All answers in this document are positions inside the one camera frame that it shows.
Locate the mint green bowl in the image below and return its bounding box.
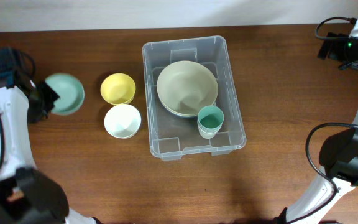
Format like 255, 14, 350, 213
45, 73, 85, 116

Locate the white bowl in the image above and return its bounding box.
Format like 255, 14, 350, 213
104, 104, 142, 139

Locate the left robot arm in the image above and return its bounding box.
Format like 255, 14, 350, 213
0, 47, 99, 224

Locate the yellow bowl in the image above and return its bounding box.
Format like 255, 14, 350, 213
100, 73, 136, 105

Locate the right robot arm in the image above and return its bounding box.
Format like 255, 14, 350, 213
273, 17, 358, 223

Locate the clear plastic storage bin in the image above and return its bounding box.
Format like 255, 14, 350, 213
142, 35, 247, 161

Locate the cream cup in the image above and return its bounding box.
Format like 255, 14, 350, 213
199, 130, 218, 139

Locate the grey cup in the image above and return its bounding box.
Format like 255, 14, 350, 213
198, 124, 222, 133

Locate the cream plate front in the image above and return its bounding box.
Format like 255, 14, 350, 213
162, 101, 216, 118

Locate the beige plate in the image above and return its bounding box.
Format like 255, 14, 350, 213
157, 60, 219, 109

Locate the mint green cup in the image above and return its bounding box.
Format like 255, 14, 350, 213
197, 105, 224, 130

